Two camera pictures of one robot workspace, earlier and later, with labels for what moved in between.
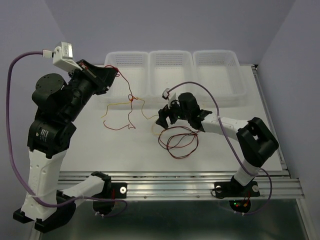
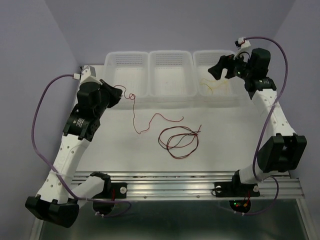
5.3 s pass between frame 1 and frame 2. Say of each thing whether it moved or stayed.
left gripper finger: moved
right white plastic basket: stayed
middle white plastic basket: stayed
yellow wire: moved
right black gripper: moved
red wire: moved
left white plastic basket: stayed
